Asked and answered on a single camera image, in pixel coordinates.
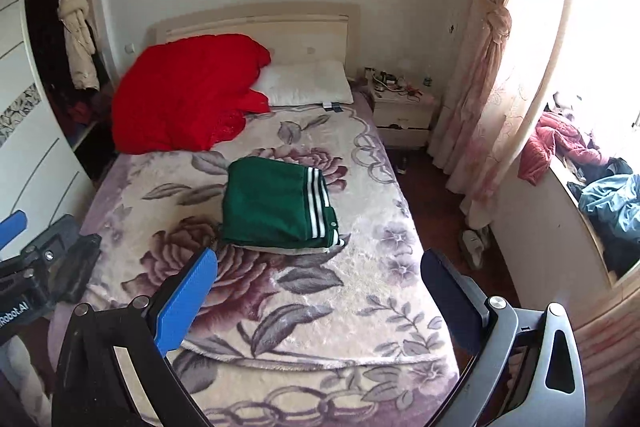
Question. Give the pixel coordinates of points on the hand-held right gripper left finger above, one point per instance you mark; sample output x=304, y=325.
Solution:
x=185, y=302

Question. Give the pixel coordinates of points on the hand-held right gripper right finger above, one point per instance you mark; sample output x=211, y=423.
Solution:
x=450, y=302

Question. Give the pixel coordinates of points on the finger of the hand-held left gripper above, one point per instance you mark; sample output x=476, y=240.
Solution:
x=12, y=229

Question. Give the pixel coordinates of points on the green jacket with white lining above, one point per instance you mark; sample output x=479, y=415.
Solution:
x=270, y=202

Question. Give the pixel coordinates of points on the white slippers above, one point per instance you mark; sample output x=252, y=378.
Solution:
x=472, y=247

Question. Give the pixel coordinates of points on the white wardrobe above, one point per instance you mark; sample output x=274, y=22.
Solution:
x=30, y=147

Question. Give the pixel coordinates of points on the beige window ledge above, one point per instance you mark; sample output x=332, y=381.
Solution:
x=540, y=247

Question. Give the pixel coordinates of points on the floral blanket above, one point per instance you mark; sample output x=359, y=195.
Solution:
x=310, y=307

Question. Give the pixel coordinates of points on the dark shoe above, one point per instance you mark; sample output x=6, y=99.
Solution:
x=401, y=164

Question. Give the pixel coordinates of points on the blue cloth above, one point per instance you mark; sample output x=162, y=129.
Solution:
x=610, y=202

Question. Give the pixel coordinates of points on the beige coat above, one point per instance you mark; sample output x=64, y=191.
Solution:
x=77, y=47

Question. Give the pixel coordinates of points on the beige nightstand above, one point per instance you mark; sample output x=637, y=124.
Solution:
x=400, y=112

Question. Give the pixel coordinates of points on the red cloth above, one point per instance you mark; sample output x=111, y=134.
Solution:
x=550, y=132

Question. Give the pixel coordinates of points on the red blanket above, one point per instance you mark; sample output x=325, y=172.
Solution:
x=185, y=97

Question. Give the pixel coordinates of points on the black cloth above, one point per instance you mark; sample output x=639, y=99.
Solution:
x=620, y=167

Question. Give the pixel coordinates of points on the pink curtain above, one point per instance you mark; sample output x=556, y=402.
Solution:
x=480, y=82

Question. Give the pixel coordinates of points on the clutter on nightstand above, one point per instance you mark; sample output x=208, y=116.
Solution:
x=387, y=82

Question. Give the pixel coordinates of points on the white pillow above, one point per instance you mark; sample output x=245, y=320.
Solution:
x=305, y=82

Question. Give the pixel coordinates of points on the beige bed headboard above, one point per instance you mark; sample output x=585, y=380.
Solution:
x=300, y=32

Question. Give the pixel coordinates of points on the white wall socket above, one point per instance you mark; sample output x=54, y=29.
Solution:
x=129, y=49

